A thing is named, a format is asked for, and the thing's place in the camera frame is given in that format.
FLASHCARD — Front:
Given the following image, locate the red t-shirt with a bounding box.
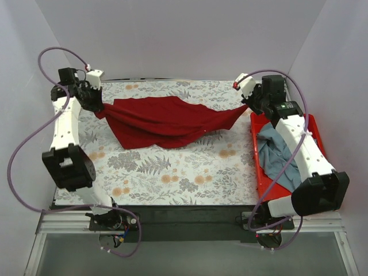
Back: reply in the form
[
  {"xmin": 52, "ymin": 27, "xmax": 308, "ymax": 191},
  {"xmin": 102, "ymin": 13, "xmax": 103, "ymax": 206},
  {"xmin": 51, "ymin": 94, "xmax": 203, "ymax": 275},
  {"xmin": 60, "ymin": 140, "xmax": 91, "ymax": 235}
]
[{"xmin": 95, "ymin": 96, "xmax": 248, "ymax": 150}]

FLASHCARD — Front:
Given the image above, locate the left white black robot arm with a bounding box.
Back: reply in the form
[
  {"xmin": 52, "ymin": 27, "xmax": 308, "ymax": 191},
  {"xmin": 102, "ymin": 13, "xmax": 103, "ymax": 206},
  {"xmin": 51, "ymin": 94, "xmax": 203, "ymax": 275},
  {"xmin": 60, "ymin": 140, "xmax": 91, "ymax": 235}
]
[{"xmin": 42, "ymin": 67, "xmax": 114, "ymax": 216}]

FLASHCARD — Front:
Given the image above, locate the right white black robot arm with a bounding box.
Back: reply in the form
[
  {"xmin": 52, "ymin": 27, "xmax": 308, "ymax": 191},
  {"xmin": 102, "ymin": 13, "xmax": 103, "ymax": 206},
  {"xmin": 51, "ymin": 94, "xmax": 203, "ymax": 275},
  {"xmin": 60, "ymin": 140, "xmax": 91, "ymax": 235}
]
[{"xmin": 233, "ymin": 71, "xmax": 350, "ymax": 220}]

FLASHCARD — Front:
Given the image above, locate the grey-blue t-shirt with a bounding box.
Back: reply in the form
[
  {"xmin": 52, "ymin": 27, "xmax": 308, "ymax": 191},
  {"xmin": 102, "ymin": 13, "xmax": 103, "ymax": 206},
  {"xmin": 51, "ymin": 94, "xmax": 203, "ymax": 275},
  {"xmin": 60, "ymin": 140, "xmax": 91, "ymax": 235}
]
[{"xmin": 256, "ymin": 122, "xmax": 301, "ymax": 192}]

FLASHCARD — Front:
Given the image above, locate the red plastic bin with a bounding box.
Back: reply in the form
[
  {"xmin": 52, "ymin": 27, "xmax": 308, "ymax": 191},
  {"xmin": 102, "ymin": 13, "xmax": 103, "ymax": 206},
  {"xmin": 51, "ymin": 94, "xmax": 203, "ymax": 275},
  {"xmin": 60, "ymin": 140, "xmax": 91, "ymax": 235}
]
[{"xmin": 251, "ymin": 113, "xmax": 335, "ymax": 202}]

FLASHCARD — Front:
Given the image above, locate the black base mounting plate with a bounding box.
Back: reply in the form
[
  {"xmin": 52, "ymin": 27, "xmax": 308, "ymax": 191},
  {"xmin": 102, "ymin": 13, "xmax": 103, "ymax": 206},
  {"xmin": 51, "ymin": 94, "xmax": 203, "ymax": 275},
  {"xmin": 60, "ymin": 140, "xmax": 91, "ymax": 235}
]
[{"xmin": 88, "ymin": 204, "xmax": 295, "ymax": 250}]

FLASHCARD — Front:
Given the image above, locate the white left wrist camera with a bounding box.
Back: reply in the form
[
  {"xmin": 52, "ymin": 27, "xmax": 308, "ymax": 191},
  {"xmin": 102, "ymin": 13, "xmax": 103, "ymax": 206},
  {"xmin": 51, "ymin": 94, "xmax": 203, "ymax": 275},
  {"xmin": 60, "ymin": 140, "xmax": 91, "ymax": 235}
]
[{"xmin": 86, "ymin": 70, "xmax": 104, "ymax": 90}]

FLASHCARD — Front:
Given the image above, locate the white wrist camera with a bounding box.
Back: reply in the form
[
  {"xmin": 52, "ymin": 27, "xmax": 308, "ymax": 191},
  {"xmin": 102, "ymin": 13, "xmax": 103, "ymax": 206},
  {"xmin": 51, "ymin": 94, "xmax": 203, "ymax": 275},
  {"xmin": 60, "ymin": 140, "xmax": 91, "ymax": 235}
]
[
  {"xmin": 86, "ymin": 70, "xmax": 104, "ymax": 90},
  {"xmin": 233, "ymin": 73, "xmax": 256, "ymax": 98}
]

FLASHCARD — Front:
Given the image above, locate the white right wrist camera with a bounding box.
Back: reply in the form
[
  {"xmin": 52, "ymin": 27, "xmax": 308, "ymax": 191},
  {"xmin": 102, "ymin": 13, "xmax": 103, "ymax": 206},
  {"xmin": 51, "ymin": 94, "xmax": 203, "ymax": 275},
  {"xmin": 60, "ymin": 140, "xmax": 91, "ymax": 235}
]
[{"xmin": 233, "ymin": 73, "xmax": 256, "ymax": 98}]

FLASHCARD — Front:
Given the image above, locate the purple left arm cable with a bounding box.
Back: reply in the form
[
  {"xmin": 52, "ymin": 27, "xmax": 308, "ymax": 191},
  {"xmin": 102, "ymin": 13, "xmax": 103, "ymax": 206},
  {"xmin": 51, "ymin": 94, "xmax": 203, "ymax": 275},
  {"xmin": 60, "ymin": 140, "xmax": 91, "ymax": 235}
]
[{"xmin": 6, "ymin": 47, "xmax": 142, "ymax": 258}]

